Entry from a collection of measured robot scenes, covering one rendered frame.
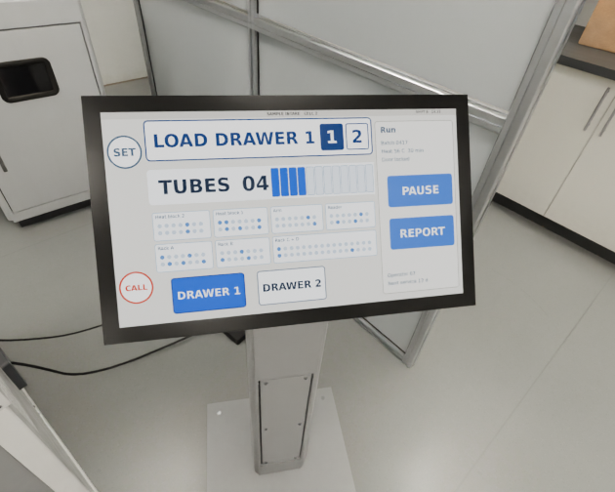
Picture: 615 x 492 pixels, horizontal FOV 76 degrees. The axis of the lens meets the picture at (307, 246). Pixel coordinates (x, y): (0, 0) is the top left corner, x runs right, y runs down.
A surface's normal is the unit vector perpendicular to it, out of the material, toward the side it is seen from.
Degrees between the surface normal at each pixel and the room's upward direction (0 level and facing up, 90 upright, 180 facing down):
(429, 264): 50
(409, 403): 0
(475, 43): 90
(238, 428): 5
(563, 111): 90
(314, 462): 5
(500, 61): 90
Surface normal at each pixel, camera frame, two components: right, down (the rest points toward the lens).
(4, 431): 0.76, 0.47
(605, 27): -0.74, 0.43
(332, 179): 0.18, 0.04
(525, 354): 0.07, -0.73
